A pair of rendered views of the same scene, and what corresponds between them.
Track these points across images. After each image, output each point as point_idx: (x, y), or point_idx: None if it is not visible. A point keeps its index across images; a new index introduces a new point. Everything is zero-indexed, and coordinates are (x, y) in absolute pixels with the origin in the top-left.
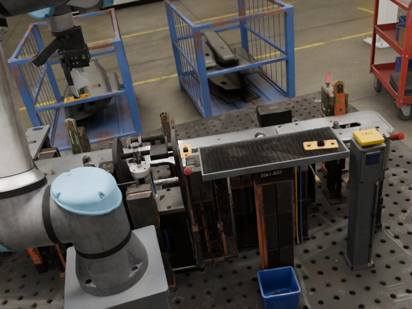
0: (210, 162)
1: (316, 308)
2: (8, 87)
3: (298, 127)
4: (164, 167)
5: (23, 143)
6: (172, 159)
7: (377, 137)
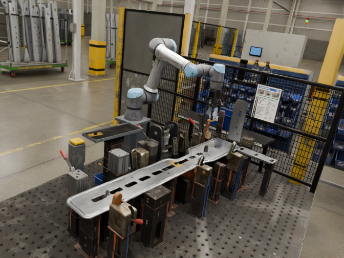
0: (132, 126)
1: (87, 189)
2: (153, 68)
3: (116, 154)
4: (231, 226)
5: (149, 80)
6: (175, 159)
7: (72, 140)
